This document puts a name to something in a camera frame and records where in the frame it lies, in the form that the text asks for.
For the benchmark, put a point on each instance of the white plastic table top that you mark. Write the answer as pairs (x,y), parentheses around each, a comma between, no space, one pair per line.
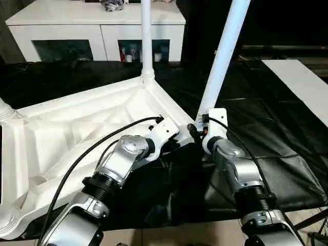
(77,123)

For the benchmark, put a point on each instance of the black work mat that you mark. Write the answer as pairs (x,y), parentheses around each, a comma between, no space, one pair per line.
(269,128)

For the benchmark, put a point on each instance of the white flat board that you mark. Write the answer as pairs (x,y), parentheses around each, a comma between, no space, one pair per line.
(299,82)

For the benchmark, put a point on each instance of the black robot foot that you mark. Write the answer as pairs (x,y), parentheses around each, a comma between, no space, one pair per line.
(123,244)

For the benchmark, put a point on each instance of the white cabinet with glass doors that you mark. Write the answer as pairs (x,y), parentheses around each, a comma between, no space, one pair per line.
(64,30)

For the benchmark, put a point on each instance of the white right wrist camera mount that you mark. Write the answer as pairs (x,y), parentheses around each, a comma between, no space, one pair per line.
(217,120)

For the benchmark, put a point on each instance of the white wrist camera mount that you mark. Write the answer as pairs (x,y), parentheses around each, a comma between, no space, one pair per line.
(217,120)
(164,130)

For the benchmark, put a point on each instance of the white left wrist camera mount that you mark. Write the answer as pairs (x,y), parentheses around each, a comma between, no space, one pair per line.
(164,130)

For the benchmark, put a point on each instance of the black metal rail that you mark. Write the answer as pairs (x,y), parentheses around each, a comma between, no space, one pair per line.
(282,48)

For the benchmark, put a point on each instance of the black metal stand frame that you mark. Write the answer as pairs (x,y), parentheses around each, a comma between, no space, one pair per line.
(312,219)

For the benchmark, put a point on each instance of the dark picture frame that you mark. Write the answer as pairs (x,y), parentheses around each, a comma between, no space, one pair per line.
(133,1)

